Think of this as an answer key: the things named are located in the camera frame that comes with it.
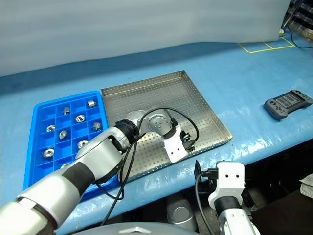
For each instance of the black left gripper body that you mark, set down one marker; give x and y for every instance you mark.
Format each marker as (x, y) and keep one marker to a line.
(187, 142)

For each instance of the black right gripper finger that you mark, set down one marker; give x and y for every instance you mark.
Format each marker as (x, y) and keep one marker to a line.
(198, 169)

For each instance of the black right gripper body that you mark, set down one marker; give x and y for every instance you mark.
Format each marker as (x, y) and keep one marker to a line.
(205, 183)

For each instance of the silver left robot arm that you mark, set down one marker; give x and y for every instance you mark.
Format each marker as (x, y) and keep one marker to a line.
(102, 151)

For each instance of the blue compartment tray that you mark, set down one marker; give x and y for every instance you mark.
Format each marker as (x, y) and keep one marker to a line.
(36, 171)

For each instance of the dark storage rack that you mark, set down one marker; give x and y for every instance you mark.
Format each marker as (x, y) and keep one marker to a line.
(303, 14)

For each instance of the dark rounded grey cylinder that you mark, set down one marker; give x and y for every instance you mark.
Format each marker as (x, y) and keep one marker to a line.
(181, 211)

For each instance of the perforated metal tray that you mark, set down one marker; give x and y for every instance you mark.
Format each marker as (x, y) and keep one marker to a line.
(146, 98)

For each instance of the grey robot torso cover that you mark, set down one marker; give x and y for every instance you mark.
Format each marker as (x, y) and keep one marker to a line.
(137, 230)

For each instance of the grey cloth bundle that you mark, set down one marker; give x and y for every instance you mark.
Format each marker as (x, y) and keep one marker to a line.
(307, 187)

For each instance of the grey handheld game controller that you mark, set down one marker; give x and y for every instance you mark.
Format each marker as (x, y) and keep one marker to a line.
(286, 105)

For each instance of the small white object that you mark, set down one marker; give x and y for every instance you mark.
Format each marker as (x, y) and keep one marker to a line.
(281, 31)

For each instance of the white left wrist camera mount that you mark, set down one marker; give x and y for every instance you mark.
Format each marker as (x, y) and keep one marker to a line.
(174, 149)

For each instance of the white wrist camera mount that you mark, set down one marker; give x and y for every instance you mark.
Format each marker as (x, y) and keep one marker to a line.
(230, 181)
(174, 149)

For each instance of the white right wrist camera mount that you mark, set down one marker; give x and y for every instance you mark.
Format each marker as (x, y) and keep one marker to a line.
(230, 181)

